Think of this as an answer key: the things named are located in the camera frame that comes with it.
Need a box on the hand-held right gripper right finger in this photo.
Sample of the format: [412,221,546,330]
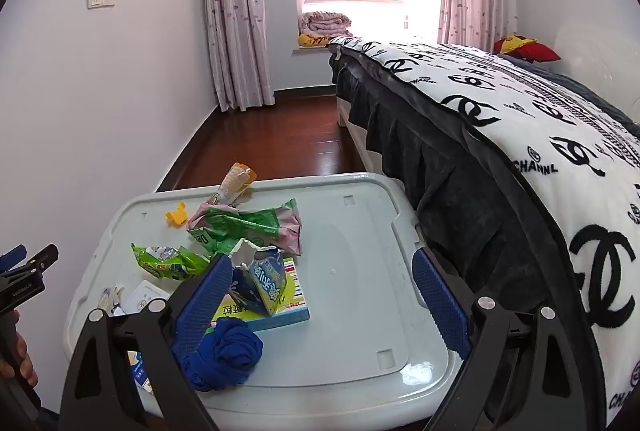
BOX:
[411,248,608,431]

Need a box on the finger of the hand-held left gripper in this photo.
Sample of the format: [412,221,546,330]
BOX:
[0,244,28,273]
[0,243,60,284]

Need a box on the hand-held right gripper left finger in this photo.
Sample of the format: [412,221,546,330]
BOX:
[59,253,235,431]

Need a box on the orange juice pouch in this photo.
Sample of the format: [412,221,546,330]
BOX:
[210,162,257,206]

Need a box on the person's left hand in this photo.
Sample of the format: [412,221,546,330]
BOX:
[0,308,39,389]

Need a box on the blue cloth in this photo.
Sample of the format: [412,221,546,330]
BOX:
[177,316,264,393]

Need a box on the white socket card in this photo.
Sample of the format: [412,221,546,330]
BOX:
[121,280,173,316]

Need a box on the torn blue green carton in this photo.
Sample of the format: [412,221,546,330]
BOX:
[229,238,287,317]

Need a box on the small clear packet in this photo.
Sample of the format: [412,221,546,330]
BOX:
[100,286,126,317]

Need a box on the blue white packet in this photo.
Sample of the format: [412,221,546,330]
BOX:
[127,350,156,394]

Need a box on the striped flat box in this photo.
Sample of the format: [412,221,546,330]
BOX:
[210,256,311,332]

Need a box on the pink and green snack wrapper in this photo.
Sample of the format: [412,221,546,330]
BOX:
[186,198,304,257]

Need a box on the pale grey storage box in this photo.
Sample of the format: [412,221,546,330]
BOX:
[62,172,463,417]

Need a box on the white bed base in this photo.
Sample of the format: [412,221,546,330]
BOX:
[336,96,386,174]

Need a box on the grey bed sheet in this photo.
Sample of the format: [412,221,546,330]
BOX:
[542,63,640,139]

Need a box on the red yellow pillow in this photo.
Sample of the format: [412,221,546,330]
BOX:
[494,33,562,62]

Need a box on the folded pink quilt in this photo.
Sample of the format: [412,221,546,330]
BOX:
[300,11,353,36]

